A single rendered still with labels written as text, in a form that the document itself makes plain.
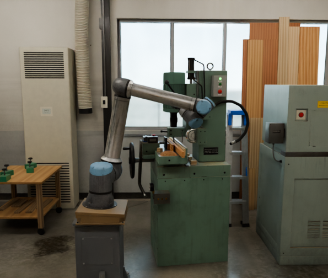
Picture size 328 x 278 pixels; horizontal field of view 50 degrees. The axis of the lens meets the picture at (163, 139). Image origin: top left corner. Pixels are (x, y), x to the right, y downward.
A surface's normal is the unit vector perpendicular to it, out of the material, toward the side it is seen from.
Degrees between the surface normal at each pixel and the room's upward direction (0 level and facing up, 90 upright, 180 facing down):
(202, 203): 90
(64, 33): 90
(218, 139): 90
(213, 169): 90
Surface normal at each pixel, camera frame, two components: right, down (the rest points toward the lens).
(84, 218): 0.03, 0.15
